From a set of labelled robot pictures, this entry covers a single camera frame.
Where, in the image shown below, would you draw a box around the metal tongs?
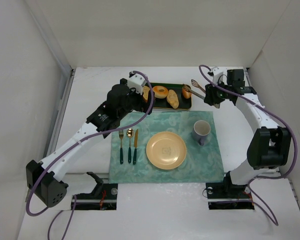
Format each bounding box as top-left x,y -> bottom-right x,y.
181,79 -> 221,109

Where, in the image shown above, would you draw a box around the round bun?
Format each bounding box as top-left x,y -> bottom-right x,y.
182,85 -> 192,99

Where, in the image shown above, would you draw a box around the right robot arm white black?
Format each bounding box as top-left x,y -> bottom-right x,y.
202,67 -> 296,198

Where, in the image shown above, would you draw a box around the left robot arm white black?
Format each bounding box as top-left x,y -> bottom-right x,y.
26,71 -> 154,208

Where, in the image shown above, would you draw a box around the bread slice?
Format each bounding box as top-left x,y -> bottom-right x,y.
142,85 -> 151,103

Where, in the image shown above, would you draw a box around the oblong bread roll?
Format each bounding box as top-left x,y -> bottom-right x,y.
166,89 -> 179,109

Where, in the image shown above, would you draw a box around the dark green serving tray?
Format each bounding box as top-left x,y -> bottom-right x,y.
150,82 -> 192,111

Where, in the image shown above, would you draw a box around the purple mug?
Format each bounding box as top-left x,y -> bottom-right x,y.
192,120 -> 211,146

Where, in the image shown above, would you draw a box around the bagel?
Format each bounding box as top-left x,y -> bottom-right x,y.
152,85 -> 169,99

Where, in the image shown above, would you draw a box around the teal patterned placemat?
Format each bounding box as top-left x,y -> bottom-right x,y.
109,111 -> 225,184

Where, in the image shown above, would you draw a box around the yellow plate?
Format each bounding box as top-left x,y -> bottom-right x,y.
146,131 -> 187,171

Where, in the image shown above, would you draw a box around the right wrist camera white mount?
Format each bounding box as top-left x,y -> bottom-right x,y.
208,66 -> 228,85

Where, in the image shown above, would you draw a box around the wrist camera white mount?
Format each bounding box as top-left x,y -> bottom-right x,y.
127,71 -> 146,95
208,66 -> 228,85

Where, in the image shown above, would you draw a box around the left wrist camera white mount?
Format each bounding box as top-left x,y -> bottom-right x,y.
127,71 -> 146,95

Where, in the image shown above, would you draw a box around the gold spoon green handle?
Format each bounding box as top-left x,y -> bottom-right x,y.
126,128 -> 134,164

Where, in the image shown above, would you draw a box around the gold fork green handle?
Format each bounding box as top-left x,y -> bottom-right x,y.
118,130 -> 124,165

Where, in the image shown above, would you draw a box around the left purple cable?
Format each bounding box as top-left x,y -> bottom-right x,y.
25,70 -> 156,240

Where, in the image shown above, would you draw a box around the gold knife green handle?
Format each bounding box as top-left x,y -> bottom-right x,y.
132,129 -> 139,165

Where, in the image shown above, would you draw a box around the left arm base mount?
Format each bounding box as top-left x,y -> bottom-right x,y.
70,171 -> 118,211

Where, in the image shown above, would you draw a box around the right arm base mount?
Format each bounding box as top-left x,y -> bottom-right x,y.
202,172 -> 255,210

